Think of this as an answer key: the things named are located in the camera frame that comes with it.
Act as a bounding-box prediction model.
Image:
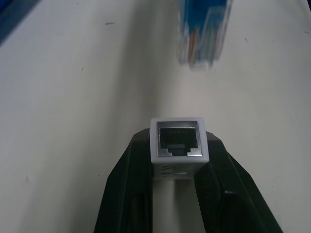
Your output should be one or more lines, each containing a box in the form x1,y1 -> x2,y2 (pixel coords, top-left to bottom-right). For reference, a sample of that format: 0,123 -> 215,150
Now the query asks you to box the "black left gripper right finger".
191,131 -> 284,233

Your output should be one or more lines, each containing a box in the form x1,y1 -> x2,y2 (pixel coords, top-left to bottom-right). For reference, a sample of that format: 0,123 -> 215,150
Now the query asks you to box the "blue bin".
0,0 -> 35,47

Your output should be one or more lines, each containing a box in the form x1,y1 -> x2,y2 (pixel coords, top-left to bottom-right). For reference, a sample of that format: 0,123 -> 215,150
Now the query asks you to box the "blue network cable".
175,0 -> 234,71

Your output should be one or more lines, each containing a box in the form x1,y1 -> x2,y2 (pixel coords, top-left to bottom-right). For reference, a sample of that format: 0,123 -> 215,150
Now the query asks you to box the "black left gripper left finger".
98,128 -> 156,233

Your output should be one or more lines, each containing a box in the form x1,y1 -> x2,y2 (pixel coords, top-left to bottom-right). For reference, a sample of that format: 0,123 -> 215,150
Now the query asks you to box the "white network coupler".
150,116 -> 210,181

